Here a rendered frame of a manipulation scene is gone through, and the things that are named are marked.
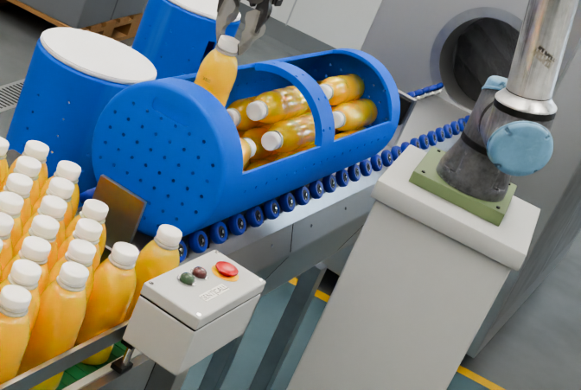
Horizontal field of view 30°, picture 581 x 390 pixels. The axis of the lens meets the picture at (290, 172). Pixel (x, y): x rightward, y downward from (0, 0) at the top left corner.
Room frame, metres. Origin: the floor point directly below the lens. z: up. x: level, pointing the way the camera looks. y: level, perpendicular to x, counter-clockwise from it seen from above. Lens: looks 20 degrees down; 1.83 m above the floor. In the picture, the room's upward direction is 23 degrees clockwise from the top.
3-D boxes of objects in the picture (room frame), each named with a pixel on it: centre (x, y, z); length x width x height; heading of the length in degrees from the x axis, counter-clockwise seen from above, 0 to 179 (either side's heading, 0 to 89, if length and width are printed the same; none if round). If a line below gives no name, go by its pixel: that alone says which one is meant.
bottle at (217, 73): (1.86, 0.19, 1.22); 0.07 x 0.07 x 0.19
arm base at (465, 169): (2.11, -0.35, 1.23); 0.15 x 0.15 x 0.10
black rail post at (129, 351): (1.41, 0.12, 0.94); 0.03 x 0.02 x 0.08; 160
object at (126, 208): (1.69, 0.25, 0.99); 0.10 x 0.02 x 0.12; 70
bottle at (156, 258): (1.52, 0.14, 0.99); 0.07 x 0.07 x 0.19
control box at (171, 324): (1.40, 0.05, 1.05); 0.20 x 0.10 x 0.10; 160
